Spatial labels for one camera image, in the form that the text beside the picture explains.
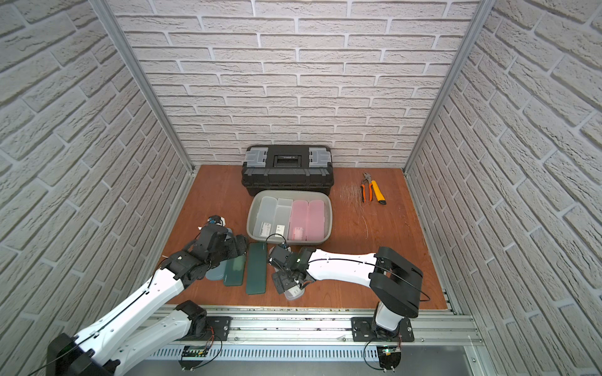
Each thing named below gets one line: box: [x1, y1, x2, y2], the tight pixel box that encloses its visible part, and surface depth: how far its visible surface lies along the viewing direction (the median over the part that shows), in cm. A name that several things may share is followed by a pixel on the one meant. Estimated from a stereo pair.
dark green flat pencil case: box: [246, 242, 268, 296], surface depth 87 cm
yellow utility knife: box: [371, 180, 387, 206], surface depth 111 cm
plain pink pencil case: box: [306, 200, 326, 242], surface depth 100 cm
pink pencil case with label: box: [288, 199, 309, 242], surface depth 100 cm
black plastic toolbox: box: [241, 144, 334, 197], surface depth 100 cm
